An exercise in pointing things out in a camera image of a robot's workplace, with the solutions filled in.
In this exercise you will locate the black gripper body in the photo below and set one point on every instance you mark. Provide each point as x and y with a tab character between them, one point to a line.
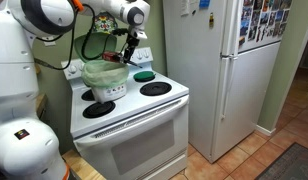
132	42

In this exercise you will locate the silver tongs with black tips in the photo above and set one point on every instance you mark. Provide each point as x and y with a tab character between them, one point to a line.
137	65

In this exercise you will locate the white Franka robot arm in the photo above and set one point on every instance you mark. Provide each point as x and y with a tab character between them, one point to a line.
17	100

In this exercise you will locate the white stove knob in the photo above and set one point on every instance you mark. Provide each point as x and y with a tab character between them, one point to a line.
141	56
148	53
81	66
72	69

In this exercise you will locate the black coil stove burner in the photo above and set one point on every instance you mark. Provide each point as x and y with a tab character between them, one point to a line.
99	109
144	81
87	95
155	88

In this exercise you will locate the green bin liner bag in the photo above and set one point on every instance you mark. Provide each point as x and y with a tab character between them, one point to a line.
104	75

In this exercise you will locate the white electric stove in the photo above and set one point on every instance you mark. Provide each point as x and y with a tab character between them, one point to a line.
137	146

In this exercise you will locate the green round burner cover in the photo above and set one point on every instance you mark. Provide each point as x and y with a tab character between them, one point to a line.
144	76

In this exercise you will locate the white paper note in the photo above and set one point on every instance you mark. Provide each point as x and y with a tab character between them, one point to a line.
184	7

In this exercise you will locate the white refrigerator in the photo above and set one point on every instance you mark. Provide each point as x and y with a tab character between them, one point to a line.
197	83

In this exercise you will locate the yellow black fridge magnet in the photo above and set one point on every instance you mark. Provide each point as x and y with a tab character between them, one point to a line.
211	20

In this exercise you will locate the blue fridge magnet sheet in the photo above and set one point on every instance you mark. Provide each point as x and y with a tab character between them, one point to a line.
204	3

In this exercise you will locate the wooden side table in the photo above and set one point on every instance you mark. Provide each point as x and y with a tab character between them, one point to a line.
41	103

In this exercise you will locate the wooden robot platform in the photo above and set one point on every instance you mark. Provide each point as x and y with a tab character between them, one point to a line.
80	165

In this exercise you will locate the fridge photo collage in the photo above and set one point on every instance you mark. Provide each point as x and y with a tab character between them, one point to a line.
264	20

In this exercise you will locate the dark grey floor rug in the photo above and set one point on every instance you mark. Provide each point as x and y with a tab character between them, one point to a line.
290	165

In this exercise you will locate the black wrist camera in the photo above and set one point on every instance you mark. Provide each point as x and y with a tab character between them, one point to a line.
120	32

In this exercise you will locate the colourful decorative wall plate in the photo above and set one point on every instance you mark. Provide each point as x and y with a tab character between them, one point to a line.
105	23

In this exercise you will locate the white light switch plate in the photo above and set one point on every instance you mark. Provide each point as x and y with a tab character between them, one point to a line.
50	43

